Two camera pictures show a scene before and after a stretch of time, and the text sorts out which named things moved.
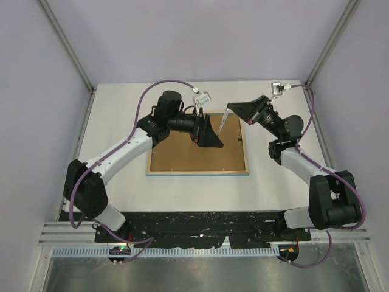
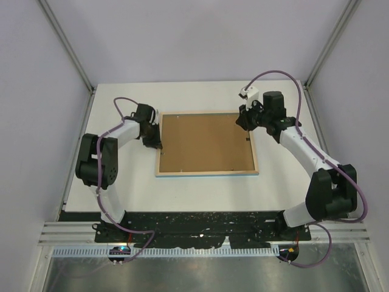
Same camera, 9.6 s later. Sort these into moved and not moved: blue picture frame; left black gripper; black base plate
Moved: left black gripper
Not moved: black base plate; blue picture frame
